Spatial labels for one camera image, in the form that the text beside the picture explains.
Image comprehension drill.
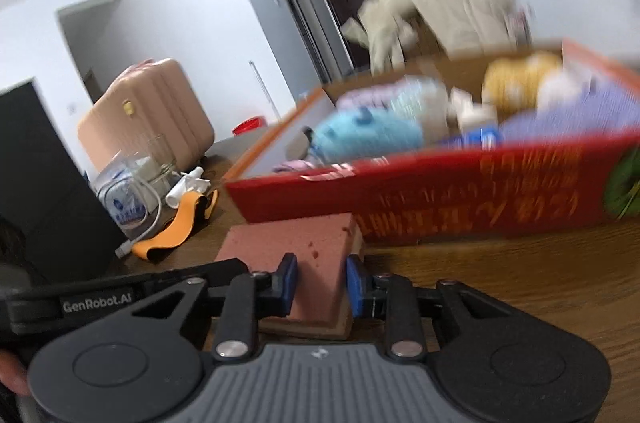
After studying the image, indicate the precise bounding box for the light blue plush toy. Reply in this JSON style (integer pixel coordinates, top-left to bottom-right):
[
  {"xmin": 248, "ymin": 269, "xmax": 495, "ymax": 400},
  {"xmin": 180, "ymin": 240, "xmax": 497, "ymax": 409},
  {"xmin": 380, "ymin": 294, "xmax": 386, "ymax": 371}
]
[{"xmin": 304, "ymin": 105, "xmax": 426, "ymax": 168}]

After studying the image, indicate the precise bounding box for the purple soft packet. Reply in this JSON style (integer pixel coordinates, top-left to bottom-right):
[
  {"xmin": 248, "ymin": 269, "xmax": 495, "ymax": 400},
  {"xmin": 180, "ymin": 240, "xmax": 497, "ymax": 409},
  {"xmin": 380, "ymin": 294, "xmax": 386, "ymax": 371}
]
[{"xmin": 500, "ymin": 85, "xmax": 640, "ymax": 144}]

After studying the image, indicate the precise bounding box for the pink sponge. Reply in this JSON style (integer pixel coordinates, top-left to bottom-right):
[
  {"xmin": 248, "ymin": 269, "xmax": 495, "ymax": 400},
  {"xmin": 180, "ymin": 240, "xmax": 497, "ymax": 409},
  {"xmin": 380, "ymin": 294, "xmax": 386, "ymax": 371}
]
[{"xmin": 215, "ymin": 213, "xmax": 367, "ymax": 340}]

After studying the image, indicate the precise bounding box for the clear glass jar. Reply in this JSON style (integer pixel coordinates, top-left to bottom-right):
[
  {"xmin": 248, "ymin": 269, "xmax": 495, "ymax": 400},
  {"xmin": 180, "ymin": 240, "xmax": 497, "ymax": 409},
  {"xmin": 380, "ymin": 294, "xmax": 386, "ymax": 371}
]
[{"xmin": 94, "ymin": 153, "xmax": 162, "ymax": 233}]

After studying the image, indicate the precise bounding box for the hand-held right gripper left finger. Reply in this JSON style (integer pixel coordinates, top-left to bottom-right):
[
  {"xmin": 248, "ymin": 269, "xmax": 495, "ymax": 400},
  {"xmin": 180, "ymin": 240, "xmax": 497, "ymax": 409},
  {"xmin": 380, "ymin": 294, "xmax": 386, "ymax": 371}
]
[{"xmin": 131, "ymin": 253, "xmax": 299, "ymax": 361}]

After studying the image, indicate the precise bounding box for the orange strap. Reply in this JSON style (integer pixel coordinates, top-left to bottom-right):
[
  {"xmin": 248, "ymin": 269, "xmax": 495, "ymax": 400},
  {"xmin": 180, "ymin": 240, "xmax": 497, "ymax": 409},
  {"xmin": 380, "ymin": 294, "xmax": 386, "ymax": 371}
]
[{"xmin": 131, "ymin": 190, "xmax": 220, "ymax": 262}]

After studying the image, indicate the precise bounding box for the white pole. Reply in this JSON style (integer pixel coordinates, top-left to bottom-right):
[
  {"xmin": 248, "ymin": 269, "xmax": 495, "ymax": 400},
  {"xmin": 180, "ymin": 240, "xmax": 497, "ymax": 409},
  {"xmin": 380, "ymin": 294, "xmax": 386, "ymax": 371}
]
[{"xmin": 248, "ymin": 60, "xmax": 279, "ymax": 124}]

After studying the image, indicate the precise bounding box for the clear drinking glass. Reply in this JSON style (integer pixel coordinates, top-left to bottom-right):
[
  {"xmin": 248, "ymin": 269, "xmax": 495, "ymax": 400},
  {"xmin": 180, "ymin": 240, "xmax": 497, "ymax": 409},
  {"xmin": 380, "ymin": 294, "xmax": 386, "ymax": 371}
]
[{"xmin": 146, "ymin": 134, "xmax": 179, "ymax": 192}]

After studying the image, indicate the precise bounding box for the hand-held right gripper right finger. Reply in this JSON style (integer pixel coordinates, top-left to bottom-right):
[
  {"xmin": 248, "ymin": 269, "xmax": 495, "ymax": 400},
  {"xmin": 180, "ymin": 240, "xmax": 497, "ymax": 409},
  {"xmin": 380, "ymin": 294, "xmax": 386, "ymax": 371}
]
[{"xmin": 346, "ymin": 254, "xmax": 526, "ymax": 361}]

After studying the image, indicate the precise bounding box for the white bottle with blue label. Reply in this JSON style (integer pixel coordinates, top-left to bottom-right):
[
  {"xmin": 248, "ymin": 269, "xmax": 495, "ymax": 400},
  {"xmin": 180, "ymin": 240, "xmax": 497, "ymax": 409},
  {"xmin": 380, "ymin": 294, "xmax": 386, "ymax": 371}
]
[{"xmin": 457, "ymin": 103, "xmax": 502, "ymax": 150}]

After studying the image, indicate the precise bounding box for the mint and white soft packet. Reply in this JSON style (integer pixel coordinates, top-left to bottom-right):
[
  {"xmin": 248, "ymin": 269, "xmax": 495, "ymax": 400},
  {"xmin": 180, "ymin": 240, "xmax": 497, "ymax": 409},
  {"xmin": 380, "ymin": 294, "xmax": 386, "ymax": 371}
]
[{"xmin": 390, "ymin": 75, "xmax": 452, "ymax": 140}]

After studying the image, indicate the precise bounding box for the pink suitcase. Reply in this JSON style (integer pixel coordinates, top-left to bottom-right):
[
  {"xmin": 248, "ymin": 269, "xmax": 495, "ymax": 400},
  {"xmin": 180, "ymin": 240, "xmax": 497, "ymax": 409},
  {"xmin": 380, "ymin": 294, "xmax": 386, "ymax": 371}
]
[{"xmin": 77, "ymin": 58, "xmax": 216, "ymax": 181}]

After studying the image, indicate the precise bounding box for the beige coat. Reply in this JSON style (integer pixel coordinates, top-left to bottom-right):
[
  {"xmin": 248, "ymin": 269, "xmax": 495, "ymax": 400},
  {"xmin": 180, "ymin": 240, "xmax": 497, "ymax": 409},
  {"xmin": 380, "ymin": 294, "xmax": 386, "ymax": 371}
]
[{"xmin": 342, "ymin": 0, "xmax": 531, "ymax": 71}]

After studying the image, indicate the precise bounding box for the pink cloth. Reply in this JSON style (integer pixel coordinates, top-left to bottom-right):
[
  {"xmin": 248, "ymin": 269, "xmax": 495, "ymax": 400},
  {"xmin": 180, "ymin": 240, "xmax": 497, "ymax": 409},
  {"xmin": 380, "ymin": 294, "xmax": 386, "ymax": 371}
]
[{"xmin": 272, "ymin": 159, "xmax": 322, "ymax": 174}]

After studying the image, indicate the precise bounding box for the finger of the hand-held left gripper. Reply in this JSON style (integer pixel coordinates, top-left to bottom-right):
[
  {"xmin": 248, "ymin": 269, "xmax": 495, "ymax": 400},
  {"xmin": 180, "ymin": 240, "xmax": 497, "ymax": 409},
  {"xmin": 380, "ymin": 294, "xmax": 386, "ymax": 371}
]
[{"xmin": 165, "ymin": 258, "xmax": 251, "ymax": 299}]

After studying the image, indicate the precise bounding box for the pale pink plush toy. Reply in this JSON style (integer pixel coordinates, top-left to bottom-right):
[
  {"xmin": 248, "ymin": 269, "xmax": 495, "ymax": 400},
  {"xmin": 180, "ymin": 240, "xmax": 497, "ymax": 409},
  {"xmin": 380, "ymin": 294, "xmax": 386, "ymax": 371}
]
[{"xmin": 336, "ymin": 85, "xmax": 401, "ymax": 112}]

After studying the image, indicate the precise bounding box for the red bowl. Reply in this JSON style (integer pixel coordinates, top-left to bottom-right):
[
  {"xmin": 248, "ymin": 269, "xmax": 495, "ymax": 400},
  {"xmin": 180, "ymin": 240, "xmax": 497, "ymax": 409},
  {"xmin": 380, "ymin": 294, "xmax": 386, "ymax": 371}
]
[{"xmin": 232, "ymin": 116, "xmax": 266, "ymax": 135}]

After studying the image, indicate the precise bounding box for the white soft pad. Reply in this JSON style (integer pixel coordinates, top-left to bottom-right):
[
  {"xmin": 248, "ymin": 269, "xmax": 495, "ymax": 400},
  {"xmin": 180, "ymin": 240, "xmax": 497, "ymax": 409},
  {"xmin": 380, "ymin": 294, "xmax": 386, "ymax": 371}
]
[{"xmin": 450, "ymin": 87, "xmax": 488, "ymax": 118}]

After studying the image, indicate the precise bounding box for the red cardboard box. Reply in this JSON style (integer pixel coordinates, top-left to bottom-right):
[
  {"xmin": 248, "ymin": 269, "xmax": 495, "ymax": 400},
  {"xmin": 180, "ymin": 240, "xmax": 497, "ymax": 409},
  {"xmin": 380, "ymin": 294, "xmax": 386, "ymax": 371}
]
[{"xmin": 222, "ymin": 38, "xmax": 640, "ymax": 248}]

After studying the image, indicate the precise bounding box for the black cabinet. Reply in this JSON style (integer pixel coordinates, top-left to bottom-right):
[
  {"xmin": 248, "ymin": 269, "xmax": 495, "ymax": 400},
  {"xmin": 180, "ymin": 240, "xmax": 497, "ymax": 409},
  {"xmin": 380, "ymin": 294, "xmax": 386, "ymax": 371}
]
[{"xmin": 0, "ymin": 82, "xmax": 123, "ymax": 278}]

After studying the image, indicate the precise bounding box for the white charging cable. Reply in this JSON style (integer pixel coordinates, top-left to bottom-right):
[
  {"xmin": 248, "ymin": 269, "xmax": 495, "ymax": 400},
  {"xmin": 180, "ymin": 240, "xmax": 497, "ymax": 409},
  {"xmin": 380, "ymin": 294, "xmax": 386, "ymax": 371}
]
[{"xmin": 115, "ymin": 175, "xmax": 164, "ymax": 260}]

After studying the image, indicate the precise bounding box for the person's left hand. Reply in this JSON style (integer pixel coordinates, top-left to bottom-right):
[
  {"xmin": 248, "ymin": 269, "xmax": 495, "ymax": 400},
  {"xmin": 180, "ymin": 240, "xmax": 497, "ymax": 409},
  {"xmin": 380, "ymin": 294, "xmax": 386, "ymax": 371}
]
[{"xmin": 0, "ymin": 349, "xmax": 31, "ymax": 397}]

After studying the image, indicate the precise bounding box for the white spray bottle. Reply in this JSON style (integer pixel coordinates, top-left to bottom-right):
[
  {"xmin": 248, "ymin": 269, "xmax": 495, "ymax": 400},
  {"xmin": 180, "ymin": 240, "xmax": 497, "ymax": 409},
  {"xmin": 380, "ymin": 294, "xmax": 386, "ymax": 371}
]
[{"xmin": 166, "ymin": 167, "xmax": 209, "ymax": 208}]

